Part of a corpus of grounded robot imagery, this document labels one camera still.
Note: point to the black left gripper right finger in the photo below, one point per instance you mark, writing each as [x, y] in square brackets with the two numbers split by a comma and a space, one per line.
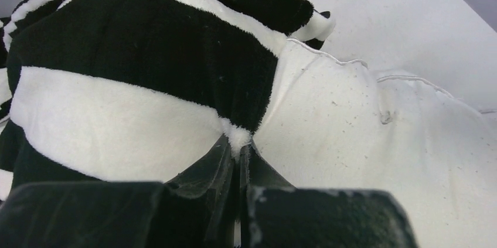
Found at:
[274, 213]

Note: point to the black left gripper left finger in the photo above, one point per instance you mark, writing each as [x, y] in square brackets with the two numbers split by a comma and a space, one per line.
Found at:
[194, 209]

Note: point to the black white striped pillowcase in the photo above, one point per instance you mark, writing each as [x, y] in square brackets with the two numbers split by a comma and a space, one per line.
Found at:
[138, 90]

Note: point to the white pillow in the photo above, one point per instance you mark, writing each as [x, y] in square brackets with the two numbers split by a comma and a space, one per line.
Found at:
[333, 124]

